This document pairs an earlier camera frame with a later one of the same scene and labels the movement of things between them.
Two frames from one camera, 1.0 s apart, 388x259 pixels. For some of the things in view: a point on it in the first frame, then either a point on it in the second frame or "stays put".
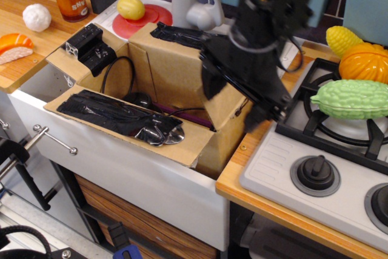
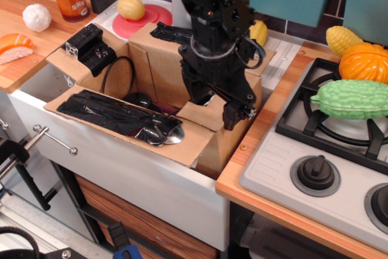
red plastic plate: x=125 y=28 stays put
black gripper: x=256 y=68 → x=221 y=67
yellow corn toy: x=340 y=39 stays put
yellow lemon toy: x=131 y=8 stays put
